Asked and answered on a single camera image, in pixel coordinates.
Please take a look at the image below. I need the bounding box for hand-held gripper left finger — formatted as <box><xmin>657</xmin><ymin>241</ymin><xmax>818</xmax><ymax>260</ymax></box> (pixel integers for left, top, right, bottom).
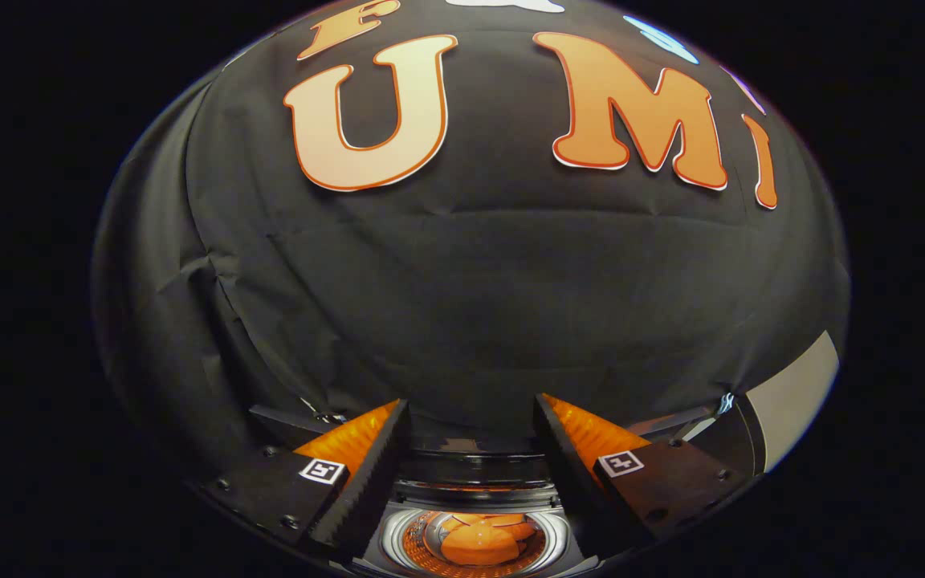
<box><xmin>185</xmin><ymin>400</ymin><xmax>411</xmax><ymax>564</ymax></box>

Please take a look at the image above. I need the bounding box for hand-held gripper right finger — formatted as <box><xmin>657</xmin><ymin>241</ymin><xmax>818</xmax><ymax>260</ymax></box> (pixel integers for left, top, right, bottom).
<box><xmin>532</xmin><ymin>393</ymin><xmax>753</xmax><ymax>560</ymax></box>

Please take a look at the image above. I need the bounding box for small grey washing machine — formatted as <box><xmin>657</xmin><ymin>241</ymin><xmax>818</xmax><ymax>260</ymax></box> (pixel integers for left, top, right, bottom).
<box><xmin>250</xmin><ymin>401</ymin><xmax>744</xmax><ymax>578</ymax></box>

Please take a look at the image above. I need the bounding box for yellow polo shirt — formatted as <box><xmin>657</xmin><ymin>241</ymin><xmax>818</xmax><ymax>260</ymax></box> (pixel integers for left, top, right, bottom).
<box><xmin>437</xmin><ymin>514</ymin><xmax>540</xmax><ymax>568</ymax></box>

